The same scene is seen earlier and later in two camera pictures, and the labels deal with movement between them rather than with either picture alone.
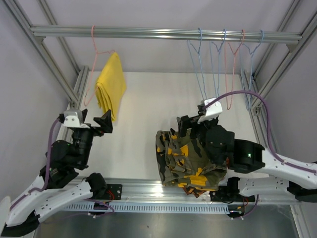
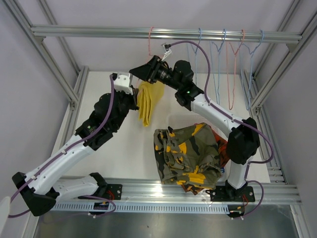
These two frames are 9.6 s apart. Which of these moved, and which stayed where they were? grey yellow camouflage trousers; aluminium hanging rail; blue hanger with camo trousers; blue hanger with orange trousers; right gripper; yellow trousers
Moved: right gripper; yellow trousers; blue hanger with camo trousers
Stayed: aluminium hanging rail; grey yellow camouflage trousers; blue hanger with orange trousers
